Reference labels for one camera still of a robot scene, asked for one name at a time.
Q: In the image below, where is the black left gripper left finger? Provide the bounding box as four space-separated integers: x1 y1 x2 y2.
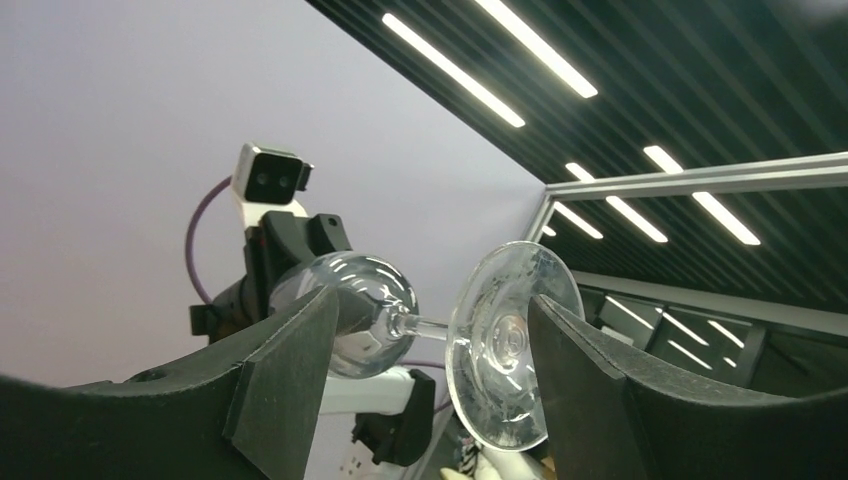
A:
1 287 339 479

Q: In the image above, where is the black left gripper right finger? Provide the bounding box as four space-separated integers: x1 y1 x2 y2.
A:
528 295 847 479

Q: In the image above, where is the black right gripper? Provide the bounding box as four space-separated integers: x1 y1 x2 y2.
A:
225 211 351 328

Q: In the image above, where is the wine glass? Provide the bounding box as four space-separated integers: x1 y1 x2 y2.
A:
269 241 585 452

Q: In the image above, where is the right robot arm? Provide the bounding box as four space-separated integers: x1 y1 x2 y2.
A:
184 207 437 467

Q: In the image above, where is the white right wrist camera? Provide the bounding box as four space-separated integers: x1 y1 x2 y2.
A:
230 142 314 228

